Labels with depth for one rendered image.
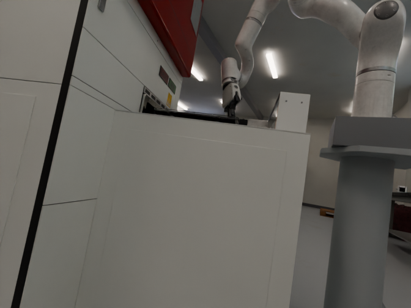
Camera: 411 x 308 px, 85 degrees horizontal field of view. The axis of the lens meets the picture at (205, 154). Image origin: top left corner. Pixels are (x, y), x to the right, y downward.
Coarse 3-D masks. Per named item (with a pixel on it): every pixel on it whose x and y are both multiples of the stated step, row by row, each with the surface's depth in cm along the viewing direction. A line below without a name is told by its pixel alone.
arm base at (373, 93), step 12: (372, 72) 79; (384, 72) 77; (360, 84) 81; (372, 84) 78; (384, 84) 77; (360, 96) 81; (372, 96) 78; (384, 96) 76; (360, 108) 80; (372, 108) 77; (384, 108) 76
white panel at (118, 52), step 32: (96, 0) 60; (128, 0) 74; (96, 32) 62; (128, 32) 77; (96, 64) 64; (128, 64) 79; (160, 64) 105; (96, 96) 66; (128, 96) 82; (160, 96) 110
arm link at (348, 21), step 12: (288, 0) 101; (300, 0) 98; (312, 0) 99; (324, 0) 90; (336, 0) 88; (348, 0) 87; (300, 12) 104; (312, 12) 97; (324, 12) 92; (336, 12) 88; (348, 12) 87; (360, 12) 88; (336, 24) 91; (348, 24) 89; (360, 24) 89; (348, 36) 92
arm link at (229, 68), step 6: (228, 60) 112; (234, 60) 113; (222, 66) 114; (228, 66) 111; (234, 66) 111; (222, 72) 112; (228, 72) 109; (234, 72) 110; (240, 72) 115; (222, 78) 111; (240, 78) 114
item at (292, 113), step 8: (280, 96) 73; (288, 96) 73; (296, 96) 72; (304, 96) 72; (280, 104) 73; (288, 104) 72; (296, 104) 72; (304, 104) 71; (280, 112) 72; (288, 112) 72; (296, 112) 72; (304, 112) 71; (280, 120) 72; (288, 120) 72; (296, 120) 71; (304, 120) 71; (280, 128) 72; (288, 128) 71; (296, 128) 71; (304, 128) 71
